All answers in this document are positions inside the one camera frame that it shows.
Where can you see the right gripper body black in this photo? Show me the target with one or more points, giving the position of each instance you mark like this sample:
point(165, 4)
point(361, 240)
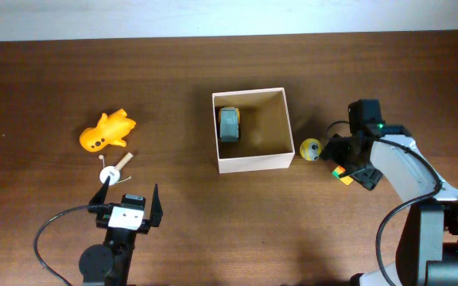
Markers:
point(341, 151)

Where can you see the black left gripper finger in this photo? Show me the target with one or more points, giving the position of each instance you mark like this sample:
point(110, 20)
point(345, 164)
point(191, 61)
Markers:
point(97, 202)
point(156, 211)

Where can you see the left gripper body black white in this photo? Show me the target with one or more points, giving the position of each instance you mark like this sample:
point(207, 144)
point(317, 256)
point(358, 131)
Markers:
point(143, 226)

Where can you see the colourful puzzle cube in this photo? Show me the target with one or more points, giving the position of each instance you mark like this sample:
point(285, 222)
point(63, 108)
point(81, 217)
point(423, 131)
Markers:
point(339, 173)

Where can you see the yellow ball with eyes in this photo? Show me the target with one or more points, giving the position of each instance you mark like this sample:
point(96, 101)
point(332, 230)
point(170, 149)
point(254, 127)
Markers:
point(310, 149)

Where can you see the grey yellow toy car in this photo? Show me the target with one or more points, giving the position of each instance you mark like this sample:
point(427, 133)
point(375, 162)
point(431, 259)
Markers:
point(229, 120)

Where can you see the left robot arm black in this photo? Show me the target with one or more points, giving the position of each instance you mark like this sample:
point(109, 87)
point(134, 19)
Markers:
point(108, 263)

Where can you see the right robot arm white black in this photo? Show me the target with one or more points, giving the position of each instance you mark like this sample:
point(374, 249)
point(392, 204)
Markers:
point(427, 253)

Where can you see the orange rubber animal toy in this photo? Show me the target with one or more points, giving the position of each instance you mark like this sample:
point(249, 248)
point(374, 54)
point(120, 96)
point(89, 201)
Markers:
point(110, 130)

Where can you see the pink cardboard box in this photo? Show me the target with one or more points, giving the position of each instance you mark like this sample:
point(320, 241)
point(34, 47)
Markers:
point(265, 135)

